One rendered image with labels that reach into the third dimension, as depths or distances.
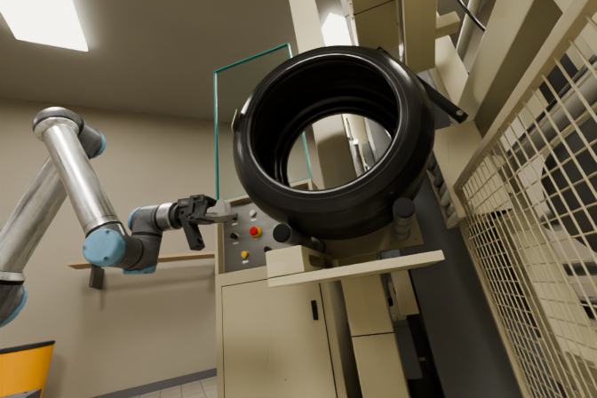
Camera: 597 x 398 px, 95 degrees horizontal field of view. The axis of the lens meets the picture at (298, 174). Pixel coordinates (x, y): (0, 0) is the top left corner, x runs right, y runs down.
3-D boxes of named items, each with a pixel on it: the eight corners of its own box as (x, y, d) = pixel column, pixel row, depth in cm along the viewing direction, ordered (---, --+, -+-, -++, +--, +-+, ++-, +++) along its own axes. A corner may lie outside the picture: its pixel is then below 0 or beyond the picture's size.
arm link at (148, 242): (108, 274, 78) (119, 230, 83) (133, 275, 89) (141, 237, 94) (139, 273, 78) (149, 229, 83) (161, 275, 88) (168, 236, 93)
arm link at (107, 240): (46, 86, 92) (125, 246, 69) (76, 109, 104) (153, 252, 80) (12, 105, 90) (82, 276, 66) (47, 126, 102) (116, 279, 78)
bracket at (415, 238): (306, 265, 97) (301, 237, 101) (423, 244, 87) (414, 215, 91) (302, 265, 94) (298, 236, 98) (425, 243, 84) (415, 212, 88)
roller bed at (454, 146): (447, 228, 98) (421, 155, 110) (492, 220, 95) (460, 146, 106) (458, 218, 80) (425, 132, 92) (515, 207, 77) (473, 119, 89)
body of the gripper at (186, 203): (204, 193, 83) (172, 197, 87) (202, 221, 80) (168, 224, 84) (218, 199, 90) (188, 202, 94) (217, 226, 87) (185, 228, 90)
